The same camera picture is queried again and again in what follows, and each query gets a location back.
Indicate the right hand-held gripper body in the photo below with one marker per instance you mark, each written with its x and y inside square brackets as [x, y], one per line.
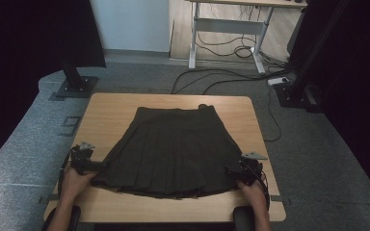
[252, 170]

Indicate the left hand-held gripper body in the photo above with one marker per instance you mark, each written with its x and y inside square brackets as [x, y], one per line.
[78, 155]

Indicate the black pleated skirt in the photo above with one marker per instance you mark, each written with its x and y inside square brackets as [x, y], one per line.
[173, 150]

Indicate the person's right hand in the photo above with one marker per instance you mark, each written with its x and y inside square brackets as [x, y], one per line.
[255, 194]

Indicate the person's left hand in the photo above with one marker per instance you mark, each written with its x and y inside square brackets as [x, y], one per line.
[74, 184]

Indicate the dark floor tape outline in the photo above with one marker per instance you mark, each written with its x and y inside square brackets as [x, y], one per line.
[70, 122]

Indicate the grey floor tape strip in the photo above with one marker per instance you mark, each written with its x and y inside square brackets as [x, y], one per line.
[53, 197]
[277, 198]

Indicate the black metal stand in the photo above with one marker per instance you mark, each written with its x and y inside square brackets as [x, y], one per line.
[77, 85]
[297, 91]

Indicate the white power strip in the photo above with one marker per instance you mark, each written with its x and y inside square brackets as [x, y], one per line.
[277, 81]

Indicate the dark curtain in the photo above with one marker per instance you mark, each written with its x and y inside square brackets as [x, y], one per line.
[359, 80]
[29, 38]

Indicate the white metal desk frame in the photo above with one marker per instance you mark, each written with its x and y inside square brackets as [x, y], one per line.
[228, 26]

